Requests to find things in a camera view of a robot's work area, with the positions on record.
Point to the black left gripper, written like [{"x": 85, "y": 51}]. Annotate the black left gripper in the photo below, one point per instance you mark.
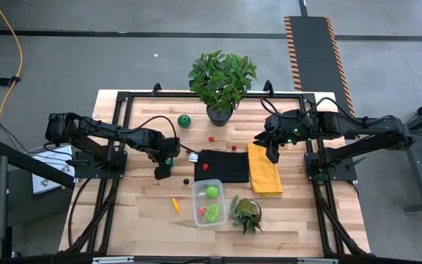
[{"x": 165, "y": 148}]

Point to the white printed paper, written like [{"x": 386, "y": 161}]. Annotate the white printed paper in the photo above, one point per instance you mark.
[{"x": 44, "y": 183}]

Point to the pink toy peach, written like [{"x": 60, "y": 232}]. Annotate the pink toy peach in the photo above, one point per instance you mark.
[{"x": 201, "y": 211}]

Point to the dark red toy cherry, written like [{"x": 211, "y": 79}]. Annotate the dark red toy cherry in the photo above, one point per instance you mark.
[{"x": 188, "y": 151}]

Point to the red toy strawberry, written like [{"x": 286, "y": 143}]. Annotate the red toy strawberry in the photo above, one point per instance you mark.
[{"x": 205, "y": 166}]

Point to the dark green toy pepper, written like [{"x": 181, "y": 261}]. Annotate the dark green toy pepper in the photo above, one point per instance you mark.
[{"x": 169, "y": 161}]

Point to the clear plastic tupperware container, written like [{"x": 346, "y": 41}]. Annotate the clear plastic tupperware container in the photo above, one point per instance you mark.
[{"x": 218, "y": 199}]

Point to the small potted succulent plant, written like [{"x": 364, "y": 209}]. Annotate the small potted succulent plant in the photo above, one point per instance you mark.
[{"x": 247, "y": 210}]

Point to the dark green striped toy watermelon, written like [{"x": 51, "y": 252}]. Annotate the dark green striped toy watermelon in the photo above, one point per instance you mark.
[{"x": 184, "y": 121}]

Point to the silver metal bracket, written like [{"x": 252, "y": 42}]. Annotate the silver metal bracket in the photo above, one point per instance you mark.
[
  {"x": 317, "y": 261},
  {"x": 112, "y": 260}
]

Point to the yellow cloth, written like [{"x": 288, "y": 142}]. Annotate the yellow cloth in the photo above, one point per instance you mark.
[{"x": 266, "y": 176}]

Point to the brown toy chestnut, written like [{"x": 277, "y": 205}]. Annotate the brown toy chestnut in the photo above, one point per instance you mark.
[{"x": 186, "y": 181}]

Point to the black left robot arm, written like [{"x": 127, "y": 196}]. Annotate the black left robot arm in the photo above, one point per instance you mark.
[{"x": 104, "y": 130}]

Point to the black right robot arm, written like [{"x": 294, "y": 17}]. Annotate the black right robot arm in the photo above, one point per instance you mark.
[{"x": 361, "y": 126}]

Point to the black cloth with white tag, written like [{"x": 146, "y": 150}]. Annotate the black cloth with white tag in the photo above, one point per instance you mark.
[{"x": 229, "y": 166}]

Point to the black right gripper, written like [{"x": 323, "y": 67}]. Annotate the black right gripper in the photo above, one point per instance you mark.
[{"x": 288, "y": 128}]

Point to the leafy green plant, black pot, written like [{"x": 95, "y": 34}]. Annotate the leafy green plant, black pot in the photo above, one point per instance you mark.
[{"x": 220, "y": 80}]

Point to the light green leafy toy vegetable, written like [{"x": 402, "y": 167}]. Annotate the light green leafy toy vegetable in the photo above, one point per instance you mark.
[{"x": 212, "y": 213}]

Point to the small red toy cherry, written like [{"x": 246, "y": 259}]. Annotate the small red toy cherry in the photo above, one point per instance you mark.
[{"x": 234, "y": 147}]

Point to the black floor mat, striped edges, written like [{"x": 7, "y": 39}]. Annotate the black floor mat, striped edges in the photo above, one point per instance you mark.
[{"x": 313, "y": 55}]

